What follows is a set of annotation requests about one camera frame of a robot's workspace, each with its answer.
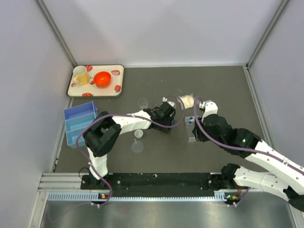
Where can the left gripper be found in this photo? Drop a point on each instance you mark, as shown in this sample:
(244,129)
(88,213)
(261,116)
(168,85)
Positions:
(170,119)

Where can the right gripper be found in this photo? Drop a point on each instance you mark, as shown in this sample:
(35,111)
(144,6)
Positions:
(199,136)

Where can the clear test tube rack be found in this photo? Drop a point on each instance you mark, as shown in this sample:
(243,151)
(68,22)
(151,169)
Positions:
(190,128)

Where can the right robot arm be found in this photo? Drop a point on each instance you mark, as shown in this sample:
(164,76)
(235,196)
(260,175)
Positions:
(285,178)

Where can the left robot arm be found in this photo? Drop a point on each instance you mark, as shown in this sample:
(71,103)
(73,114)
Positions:
(102,135)

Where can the glass beaker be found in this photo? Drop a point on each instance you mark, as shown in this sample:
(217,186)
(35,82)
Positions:
(143,103)

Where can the white plastic funnel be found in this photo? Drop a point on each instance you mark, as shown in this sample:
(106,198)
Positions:
(138,133)

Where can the strawberry pattern tray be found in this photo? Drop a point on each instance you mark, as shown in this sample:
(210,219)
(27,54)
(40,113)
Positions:
(91,90)

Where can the orange bowl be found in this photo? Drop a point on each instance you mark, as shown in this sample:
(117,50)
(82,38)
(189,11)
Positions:
(102,79)

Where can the blue plastic organizer box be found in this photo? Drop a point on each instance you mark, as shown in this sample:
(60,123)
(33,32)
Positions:
(77,118)

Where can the yellow mug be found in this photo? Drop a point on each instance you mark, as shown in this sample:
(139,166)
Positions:
(81,75)

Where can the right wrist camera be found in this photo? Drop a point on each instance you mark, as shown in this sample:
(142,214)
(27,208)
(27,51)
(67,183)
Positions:
(208,107)

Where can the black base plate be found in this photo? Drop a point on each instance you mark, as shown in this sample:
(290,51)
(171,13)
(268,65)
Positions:
(167,184)

